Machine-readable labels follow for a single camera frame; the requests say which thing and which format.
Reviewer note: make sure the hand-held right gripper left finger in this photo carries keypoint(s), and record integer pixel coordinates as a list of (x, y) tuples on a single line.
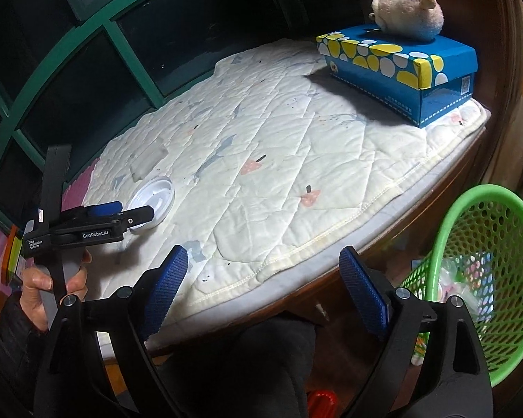
[(165, 287)]

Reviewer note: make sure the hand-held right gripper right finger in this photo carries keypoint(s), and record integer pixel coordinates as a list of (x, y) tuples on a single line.
[(364, 289)]

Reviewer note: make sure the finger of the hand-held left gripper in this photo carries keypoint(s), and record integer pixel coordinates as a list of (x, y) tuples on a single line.
[(104, 209), (137, 218)]

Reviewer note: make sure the white plastic lid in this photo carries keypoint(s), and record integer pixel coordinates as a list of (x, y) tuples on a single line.
[(154, 196)]

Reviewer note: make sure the green plastic mesh basket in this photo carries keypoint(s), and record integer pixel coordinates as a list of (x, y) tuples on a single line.
[(512, 244)]

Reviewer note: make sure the person's left forearm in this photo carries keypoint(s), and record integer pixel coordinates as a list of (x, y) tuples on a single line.
[(8, 357)]

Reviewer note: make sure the person's left hand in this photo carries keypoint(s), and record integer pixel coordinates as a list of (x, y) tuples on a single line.
[(35, 287)]

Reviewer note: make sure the pink foam mat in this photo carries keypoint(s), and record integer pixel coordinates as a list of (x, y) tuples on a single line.
[(85, 183)]

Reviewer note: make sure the colourful striped box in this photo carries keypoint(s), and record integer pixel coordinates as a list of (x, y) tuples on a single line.
[(13, 252)]

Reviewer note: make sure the person's dark trouser leg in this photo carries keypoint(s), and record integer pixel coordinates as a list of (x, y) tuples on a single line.
[(252, 365)]

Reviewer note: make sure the wooden window bench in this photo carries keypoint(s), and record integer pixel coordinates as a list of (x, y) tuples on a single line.
[(440, 191)]

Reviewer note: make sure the red plastic item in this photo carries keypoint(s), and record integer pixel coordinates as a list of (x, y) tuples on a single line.
[(320, 406)]

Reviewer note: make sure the blue dotted cardboard box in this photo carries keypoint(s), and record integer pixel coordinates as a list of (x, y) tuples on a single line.
[(375, 82)]

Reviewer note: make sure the cream plush toy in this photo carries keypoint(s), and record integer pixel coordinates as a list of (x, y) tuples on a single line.
[(405, 13)]

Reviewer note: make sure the green window frame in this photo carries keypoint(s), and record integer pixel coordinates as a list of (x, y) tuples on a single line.
[(135, 63)]

